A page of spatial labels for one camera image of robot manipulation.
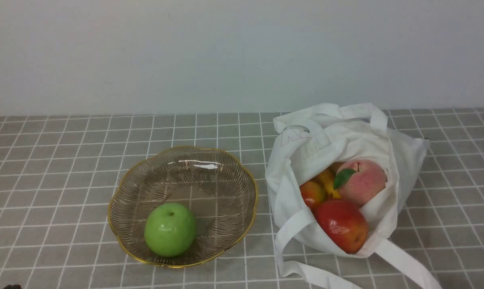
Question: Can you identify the pink peach with leaf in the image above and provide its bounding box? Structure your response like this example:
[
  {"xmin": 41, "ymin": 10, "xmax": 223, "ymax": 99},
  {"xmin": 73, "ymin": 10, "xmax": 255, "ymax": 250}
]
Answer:
[{"xmin": 334, "ymin": 159, "xmax": 388, "ymax": 207}]

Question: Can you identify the gold-rimmed wire fruit bowl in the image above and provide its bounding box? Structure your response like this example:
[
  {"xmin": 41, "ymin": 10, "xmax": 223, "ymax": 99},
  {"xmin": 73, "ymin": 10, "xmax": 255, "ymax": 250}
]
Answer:
[{"xmin": 107, "ymin": 147, "xmax": 258, "ymax": 268}]

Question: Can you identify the red apple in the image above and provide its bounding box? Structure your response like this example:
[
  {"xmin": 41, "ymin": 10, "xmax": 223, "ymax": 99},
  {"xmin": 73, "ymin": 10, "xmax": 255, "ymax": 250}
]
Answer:
[{"xmin": 312, "ymin": 199, "xmax": 369, "ymax": 254}]

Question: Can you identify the small red-orange fruit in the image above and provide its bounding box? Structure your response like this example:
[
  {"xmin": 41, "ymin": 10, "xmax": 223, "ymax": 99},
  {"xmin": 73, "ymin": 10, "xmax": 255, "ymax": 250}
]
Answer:
[{"xmin": 299, "ymin": 181, "xmax": 328, "ymax": 210}]

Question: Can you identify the dark object at bottom edge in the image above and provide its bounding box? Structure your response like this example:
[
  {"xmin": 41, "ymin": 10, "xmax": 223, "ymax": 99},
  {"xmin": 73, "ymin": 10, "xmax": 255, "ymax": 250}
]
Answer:
[{"xmin": 3, "ymin": 284, "xmax": 22, "ymax": 289}]

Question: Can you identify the grey checkered tablecloth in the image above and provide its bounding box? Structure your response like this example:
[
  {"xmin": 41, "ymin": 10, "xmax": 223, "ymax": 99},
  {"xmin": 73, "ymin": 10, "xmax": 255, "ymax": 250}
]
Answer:
[{"xmin": 0, "ymin": 108, "xmax": 484, "ymax": 289}]

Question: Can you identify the green apple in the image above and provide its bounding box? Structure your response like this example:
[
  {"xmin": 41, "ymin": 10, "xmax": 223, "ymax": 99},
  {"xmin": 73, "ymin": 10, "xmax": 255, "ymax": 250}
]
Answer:
[{"xmin": 144, "ymin": 203, "xmax": 197, "ymax": 257}]

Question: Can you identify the yellow mango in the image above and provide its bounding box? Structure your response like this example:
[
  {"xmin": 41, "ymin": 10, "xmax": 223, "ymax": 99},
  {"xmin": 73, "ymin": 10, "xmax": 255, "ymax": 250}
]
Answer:
[{"xmin": 313, "ymin": 168, "xmax": 342, "ymax": 199}]

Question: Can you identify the white cloth bag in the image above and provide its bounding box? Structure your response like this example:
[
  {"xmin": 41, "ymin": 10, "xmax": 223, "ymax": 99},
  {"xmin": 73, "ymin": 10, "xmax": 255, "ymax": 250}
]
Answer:
[{"xmin": 265, "ymin": 104, "xmax": 440, "ymax": 289}]

